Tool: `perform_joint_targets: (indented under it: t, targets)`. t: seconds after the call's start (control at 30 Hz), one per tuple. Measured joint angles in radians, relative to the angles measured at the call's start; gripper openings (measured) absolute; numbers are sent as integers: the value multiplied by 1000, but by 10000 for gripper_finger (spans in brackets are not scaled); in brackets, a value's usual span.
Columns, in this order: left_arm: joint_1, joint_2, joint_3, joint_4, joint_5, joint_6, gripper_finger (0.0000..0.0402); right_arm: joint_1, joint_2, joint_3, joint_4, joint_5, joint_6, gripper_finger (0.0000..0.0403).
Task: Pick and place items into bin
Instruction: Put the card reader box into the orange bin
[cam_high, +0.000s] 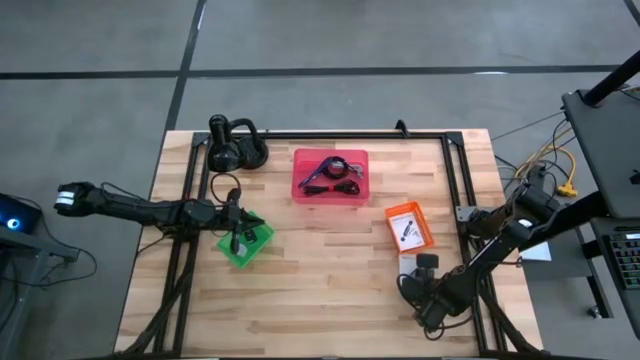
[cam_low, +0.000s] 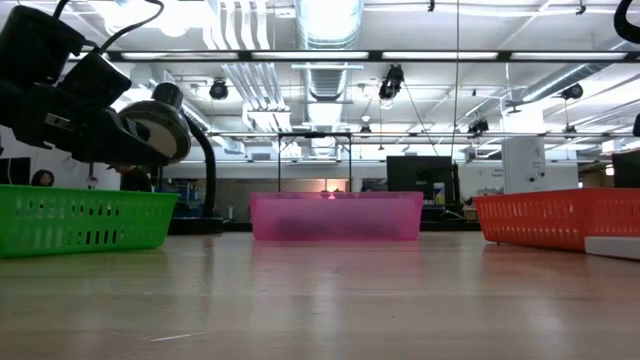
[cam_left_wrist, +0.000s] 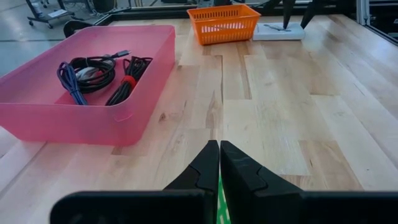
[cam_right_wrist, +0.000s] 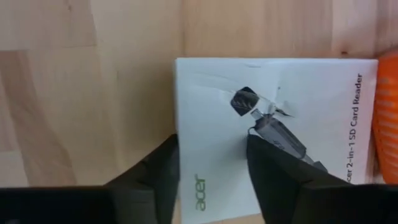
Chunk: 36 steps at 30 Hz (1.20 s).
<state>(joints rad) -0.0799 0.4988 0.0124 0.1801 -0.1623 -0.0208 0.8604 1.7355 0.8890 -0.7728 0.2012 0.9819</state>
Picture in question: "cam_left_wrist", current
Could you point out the pink plastic bin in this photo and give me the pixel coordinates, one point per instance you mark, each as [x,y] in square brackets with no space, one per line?
[46,124]

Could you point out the white SD card reader box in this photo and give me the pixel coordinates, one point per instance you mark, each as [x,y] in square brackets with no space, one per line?
[295,35]
[217,28]

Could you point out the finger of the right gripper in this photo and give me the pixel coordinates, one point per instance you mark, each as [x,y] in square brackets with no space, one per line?
[287,12]
[310,9]

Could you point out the rolling equipment cart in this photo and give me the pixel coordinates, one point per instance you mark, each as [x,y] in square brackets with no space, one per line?
[56,14]

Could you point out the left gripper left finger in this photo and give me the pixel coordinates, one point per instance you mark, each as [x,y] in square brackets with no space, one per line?
[199,177]

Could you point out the orange plastic basket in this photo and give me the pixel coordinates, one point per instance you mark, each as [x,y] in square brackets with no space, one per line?
[224,37]

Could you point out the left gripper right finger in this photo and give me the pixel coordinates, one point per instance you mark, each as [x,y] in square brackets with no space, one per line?
[248,186]

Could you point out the green plastic basket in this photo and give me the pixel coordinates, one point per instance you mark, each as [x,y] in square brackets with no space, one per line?
[222,211]

